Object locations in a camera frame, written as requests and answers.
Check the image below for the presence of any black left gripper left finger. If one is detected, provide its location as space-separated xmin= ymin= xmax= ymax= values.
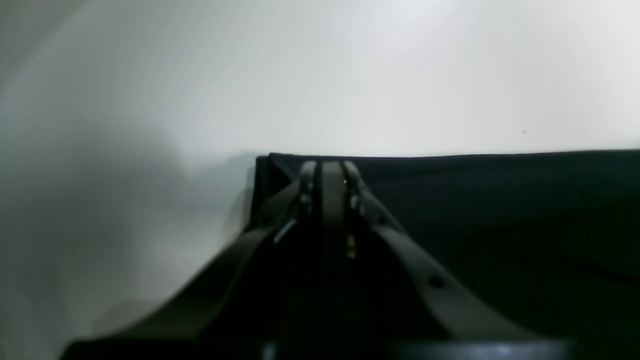
xmin=62 ymin=161 xmax=325 ymax=360

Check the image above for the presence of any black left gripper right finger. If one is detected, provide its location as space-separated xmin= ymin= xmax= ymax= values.
xmin=333 ymin=161 xmax=576 ymax=360

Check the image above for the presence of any black T-shirt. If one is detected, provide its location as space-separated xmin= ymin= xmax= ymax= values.
xmin=250 ymin=150 xmax=639 ymax=360

